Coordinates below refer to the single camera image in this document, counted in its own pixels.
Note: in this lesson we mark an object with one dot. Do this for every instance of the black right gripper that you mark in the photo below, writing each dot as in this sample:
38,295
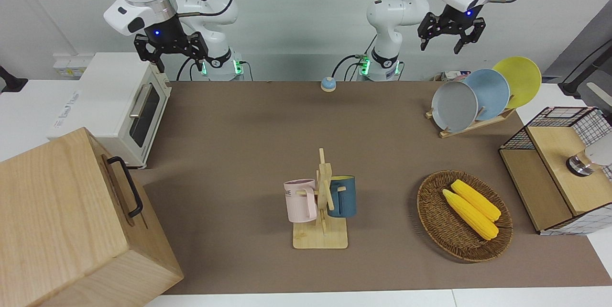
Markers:
165,34

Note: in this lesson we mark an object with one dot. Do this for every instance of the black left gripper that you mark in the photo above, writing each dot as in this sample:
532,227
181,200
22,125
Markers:
454,20

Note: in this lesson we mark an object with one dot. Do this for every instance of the gray plate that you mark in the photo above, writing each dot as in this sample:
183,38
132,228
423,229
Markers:
454,106

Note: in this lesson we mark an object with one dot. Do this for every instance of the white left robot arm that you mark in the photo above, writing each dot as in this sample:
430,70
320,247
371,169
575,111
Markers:
397,10

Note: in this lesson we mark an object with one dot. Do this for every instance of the blue plate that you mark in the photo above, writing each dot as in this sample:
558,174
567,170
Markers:
492,89

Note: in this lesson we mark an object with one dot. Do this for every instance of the yellow plate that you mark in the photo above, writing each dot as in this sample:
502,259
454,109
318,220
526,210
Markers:
521,77

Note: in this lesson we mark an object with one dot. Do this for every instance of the wooden plate rack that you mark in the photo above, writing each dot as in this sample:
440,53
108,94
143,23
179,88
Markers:
471,126

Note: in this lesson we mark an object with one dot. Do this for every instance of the small white printed box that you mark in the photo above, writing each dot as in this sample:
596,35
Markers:
452,76

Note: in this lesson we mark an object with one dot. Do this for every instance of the white toaster oven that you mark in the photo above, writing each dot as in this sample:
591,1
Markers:
105,96

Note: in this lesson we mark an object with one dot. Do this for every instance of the brown table mat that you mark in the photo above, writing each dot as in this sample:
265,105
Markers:
239,120

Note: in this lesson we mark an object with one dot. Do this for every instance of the blue service bell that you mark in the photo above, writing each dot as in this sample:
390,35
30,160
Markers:
328,84

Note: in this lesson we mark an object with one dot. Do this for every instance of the black stand foot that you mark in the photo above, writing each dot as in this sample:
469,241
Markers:
9,81

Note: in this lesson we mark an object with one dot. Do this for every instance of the yellow corn cob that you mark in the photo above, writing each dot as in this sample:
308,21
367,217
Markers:
475,199
471,216

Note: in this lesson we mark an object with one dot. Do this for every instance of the pink mug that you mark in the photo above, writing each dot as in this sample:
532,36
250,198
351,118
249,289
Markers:
299,204

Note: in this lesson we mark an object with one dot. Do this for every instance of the dark blue mug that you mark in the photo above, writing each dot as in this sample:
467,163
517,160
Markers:
345,199

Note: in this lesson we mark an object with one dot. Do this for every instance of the wooden box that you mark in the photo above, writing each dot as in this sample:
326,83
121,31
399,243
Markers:
57,211

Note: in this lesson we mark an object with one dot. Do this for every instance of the brown wicker basket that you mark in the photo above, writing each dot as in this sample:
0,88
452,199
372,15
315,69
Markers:
444,230

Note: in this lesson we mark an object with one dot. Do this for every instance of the wooden mug tree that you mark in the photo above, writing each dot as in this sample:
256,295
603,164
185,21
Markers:
320,237

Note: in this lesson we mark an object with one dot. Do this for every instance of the white wall socket strip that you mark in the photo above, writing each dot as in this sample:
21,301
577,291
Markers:
71,65

